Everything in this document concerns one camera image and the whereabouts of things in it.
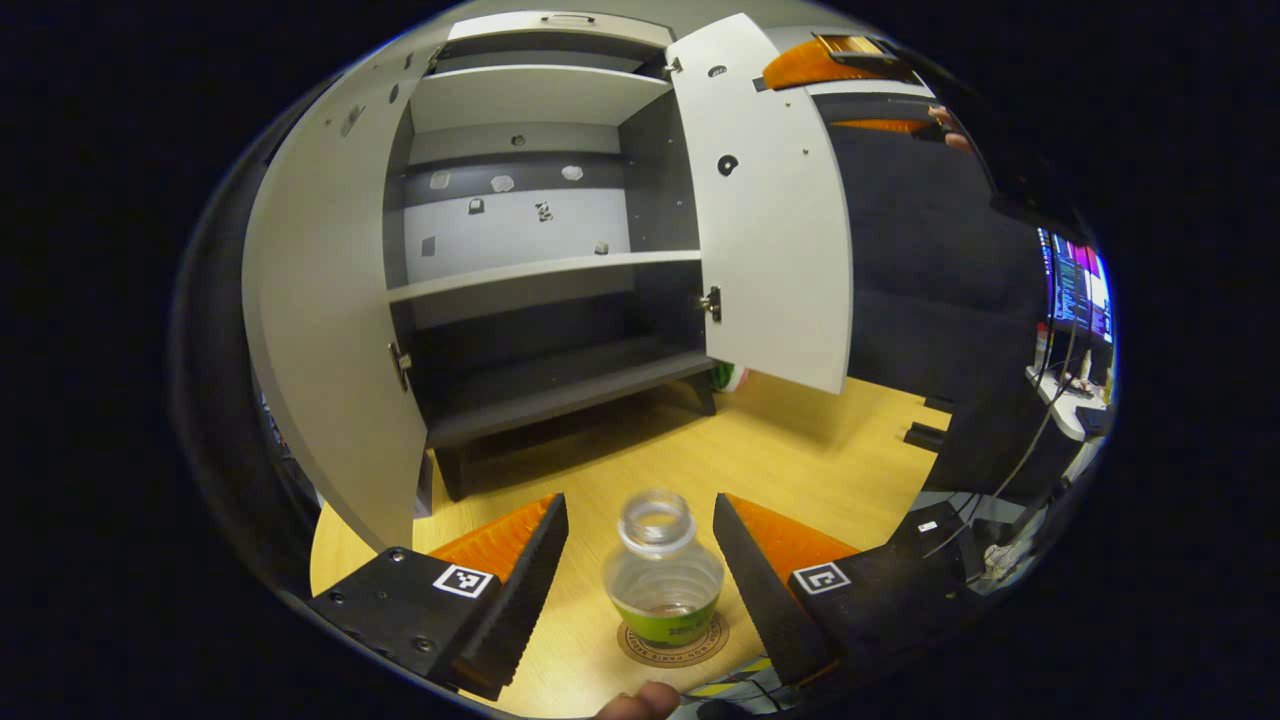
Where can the black backdrop cloth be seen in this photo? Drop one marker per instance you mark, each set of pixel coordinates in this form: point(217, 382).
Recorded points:
point(920, 260)

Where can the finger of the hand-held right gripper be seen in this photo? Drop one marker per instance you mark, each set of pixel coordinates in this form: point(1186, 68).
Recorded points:
point(870, 108)
point(805, 68)

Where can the white cabinet door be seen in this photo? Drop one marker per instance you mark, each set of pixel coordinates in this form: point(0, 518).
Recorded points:
point(320, 300)
point(770, 250)

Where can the white side table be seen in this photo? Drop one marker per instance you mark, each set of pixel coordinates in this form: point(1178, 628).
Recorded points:
point(1060, 405)

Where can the clear bottle with green label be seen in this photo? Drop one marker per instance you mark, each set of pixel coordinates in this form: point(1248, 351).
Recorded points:
point(662, 590)

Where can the computer monitor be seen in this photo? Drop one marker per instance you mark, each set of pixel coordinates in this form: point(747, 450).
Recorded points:
point(1080, 290)

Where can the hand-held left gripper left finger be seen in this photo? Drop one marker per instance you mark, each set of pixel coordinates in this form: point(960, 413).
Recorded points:
point(520, 600)

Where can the green and white round object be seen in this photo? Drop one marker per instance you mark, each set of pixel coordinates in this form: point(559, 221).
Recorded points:
point(730, 377)

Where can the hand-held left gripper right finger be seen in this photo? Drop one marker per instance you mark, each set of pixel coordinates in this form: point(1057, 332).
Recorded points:
point(765, 590)

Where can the yellow black striped tape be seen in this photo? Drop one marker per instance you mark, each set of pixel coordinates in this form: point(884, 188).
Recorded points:
point(735, 680)

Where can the white and grey cabinet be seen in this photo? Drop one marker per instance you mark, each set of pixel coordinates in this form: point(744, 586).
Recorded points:
point(540, 95)

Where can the black stand foot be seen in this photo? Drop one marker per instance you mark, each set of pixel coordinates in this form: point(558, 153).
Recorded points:
point(928, 435)

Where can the round brown coaster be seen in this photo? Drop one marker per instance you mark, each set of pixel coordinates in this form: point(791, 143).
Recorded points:
point(640, 652)

